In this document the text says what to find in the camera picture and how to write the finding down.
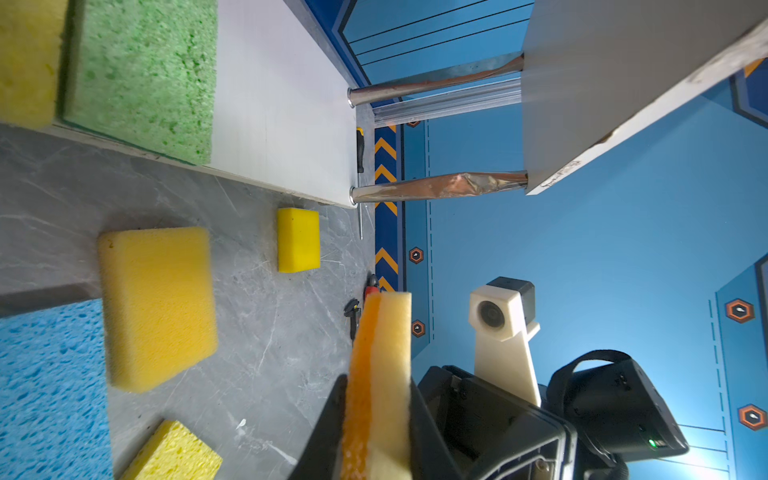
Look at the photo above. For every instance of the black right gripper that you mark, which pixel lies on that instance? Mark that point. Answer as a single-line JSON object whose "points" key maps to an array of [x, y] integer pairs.
{"points": [[492, 434]]}

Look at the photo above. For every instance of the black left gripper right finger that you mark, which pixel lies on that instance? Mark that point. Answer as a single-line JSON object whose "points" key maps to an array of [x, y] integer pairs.
{"points": [[430, 458]]}

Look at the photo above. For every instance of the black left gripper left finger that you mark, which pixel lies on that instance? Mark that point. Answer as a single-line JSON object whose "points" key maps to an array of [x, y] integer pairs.
{"points": [[321, 457]]}

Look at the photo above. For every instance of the pale yellow orange sponge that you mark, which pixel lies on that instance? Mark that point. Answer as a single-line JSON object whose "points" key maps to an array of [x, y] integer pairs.
{"points": [[376, 427]]}

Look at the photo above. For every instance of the yellow foam sponge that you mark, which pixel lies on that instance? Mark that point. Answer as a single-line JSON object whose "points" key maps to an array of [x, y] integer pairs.
{"points": [[158, 302]]}

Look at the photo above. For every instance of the yellow green textured sponge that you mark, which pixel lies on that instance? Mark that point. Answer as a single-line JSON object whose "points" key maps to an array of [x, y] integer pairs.
{"points": [[31, 46]]}

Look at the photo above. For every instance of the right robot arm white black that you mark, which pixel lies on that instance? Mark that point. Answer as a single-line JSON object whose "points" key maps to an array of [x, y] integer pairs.
{"points": [[598, 414]]}

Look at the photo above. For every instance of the white two-tier shelf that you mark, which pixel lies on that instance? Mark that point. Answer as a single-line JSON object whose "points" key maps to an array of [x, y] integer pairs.
{"points": [[252, 91]]}

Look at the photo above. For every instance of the large yellow textured sponge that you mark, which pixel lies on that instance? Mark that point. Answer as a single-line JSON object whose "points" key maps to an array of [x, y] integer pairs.
{"points": [[174, 452]]}

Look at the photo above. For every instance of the red pipe wrench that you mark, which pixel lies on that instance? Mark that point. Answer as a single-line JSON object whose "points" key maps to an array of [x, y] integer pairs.
{"points": [[353, 309]]}

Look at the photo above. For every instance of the small bright yellow sponge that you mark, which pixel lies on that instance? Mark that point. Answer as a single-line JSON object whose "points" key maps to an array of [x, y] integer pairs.
{"points": [[299, 242]]}

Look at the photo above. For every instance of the blue textured sponge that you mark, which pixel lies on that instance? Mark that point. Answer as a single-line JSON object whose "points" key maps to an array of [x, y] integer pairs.
{"points": [[54, 421]]}

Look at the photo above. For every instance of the black yellow screwdriver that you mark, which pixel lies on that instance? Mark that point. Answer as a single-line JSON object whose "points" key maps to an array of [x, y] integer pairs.
{"points": [[360, 144]]}

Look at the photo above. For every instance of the aluminium corner post right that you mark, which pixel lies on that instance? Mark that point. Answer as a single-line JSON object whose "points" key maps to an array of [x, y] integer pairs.
{"points": [[470, 99]]}

